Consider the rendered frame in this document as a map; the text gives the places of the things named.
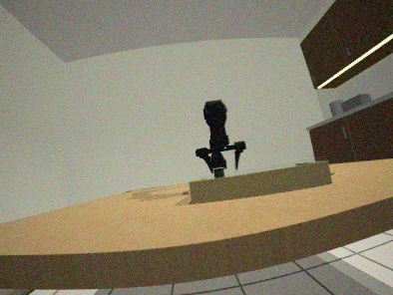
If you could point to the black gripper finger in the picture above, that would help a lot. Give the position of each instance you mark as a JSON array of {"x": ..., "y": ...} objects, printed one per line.
[
  {"x": 208, "y": 162},
  {"x": 237, "y": 153}
]

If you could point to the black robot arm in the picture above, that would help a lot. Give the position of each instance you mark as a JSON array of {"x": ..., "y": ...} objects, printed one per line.
[{"x": 215, "y": 115}]

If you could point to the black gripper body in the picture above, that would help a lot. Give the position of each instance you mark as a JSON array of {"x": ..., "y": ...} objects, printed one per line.
[{"x": 218, "y": 134}]

